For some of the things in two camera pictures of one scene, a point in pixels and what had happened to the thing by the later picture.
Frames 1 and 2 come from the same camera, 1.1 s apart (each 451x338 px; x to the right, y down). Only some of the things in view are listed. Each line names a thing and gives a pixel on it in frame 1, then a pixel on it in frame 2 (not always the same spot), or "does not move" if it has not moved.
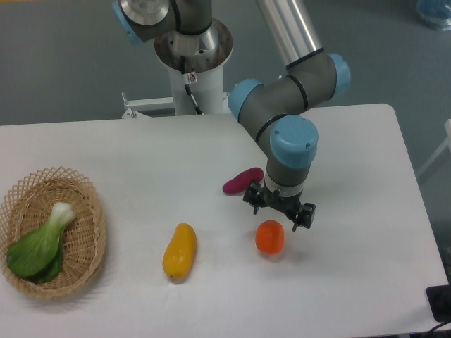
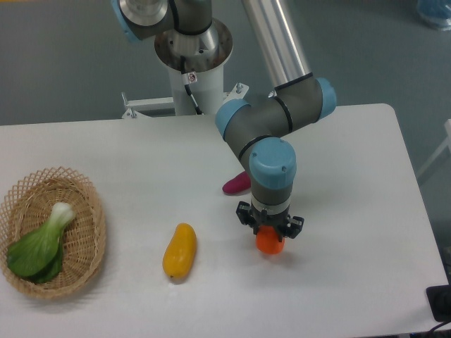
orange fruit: (270, 236) does not move
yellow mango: (180, 252) does not move
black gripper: (290, 205) → (279, 220)
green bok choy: (39, 258) does not move
